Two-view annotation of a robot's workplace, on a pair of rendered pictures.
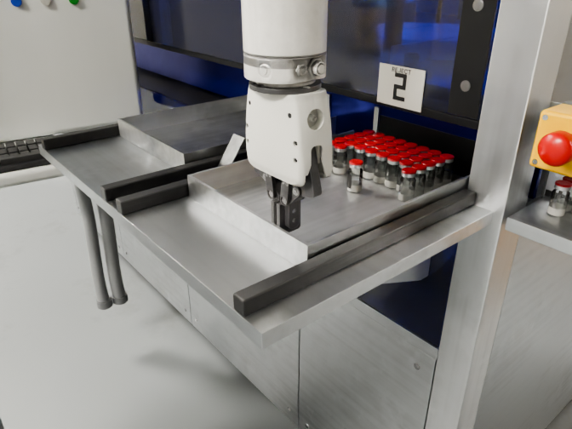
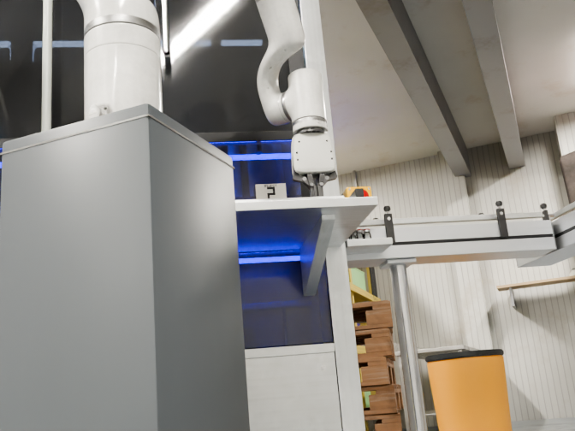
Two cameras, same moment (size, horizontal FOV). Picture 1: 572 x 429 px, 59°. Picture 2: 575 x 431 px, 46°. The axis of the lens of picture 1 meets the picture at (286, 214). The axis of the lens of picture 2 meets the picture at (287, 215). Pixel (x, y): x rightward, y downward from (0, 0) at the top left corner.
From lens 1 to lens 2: 153 cm
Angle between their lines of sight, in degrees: 71
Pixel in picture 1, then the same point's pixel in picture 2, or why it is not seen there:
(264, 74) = (319, 122)
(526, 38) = not seen: hidden behind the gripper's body
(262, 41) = (317, 110)
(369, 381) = (288, 417)
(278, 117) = (321, 142)
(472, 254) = (336, 267)
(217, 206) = not seen: hidden behind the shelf
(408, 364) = (317, 372)
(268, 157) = (315, 162)
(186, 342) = not seen: outside the picture
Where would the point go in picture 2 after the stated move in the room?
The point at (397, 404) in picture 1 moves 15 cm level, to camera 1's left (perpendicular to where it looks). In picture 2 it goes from (316, 416) to (285, 421)
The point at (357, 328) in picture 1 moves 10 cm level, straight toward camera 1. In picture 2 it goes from (269, 374) to (298, 371)
